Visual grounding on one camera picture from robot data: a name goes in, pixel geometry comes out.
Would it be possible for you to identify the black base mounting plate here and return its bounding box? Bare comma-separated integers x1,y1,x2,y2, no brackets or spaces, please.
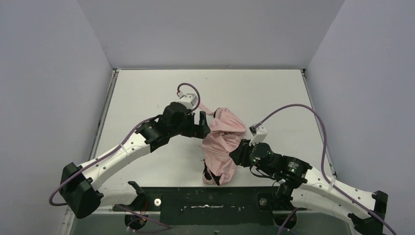
127,186,294,226

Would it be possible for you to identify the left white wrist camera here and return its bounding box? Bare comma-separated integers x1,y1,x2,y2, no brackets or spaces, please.
177,92,198,110

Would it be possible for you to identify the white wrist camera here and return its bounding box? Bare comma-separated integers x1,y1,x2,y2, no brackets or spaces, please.
249,125,268,146
177,92,198,110

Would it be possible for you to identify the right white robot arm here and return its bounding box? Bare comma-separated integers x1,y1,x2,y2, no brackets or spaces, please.
229,139,388,235

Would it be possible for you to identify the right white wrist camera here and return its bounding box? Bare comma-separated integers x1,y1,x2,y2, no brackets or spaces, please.
249,125,268,146

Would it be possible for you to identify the pink folding umbrella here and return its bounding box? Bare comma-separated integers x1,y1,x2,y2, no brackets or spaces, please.
201,108,247,186

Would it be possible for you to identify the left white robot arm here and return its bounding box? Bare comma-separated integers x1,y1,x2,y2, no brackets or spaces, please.
58,102,210,219

